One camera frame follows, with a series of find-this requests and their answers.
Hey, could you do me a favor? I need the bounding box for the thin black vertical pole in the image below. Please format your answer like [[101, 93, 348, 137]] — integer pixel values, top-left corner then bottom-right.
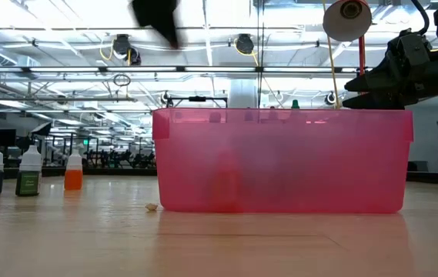
[[256, 0, 262, 109]]

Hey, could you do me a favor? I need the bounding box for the small orange bottle white label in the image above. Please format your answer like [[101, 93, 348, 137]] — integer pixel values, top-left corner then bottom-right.
[[211, 148, 243, 213]]

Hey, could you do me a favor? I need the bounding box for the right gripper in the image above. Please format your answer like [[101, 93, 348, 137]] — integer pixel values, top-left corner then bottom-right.
[[342, 49, 438, 111]]

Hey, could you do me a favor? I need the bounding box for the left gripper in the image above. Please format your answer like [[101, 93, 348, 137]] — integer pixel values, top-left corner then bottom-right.
[[132, 0, 181, 49]]

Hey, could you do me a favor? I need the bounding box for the long ceiling light bar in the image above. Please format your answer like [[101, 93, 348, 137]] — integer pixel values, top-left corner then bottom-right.
[[0, 65, 358, 75]]

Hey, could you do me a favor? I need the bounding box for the red desk lamp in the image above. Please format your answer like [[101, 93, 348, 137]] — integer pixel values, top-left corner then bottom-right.
[[322, 0, 373, 78]]

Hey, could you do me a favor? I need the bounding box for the small green colouring bottle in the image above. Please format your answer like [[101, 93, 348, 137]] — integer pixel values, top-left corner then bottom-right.
[[15, 145, 43, 198]]

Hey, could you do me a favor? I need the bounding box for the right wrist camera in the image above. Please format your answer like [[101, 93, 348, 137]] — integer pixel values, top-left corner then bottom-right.
[[386, 27, 433, 65]]

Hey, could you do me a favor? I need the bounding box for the black metal gantry frame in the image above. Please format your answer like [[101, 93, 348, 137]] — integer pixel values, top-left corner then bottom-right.
[[166, 95, 229, 110]]

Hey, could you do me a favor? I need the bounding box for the yellow hanging cord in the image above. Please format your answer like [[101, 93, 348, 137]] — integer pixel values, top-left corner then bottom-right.
[[321, 0, 343, 111]]

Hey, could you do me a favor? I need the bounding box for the small plain orange bottle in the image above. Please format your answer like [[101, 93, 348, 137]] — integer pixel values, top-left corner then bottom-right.
[[64, 149, 84, 192]]

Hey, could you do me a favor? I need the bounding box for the pink translucent plastic bin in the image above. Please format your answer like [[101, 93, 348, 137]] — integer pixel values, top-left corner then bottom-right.
[[152, 107, 414, 215]]

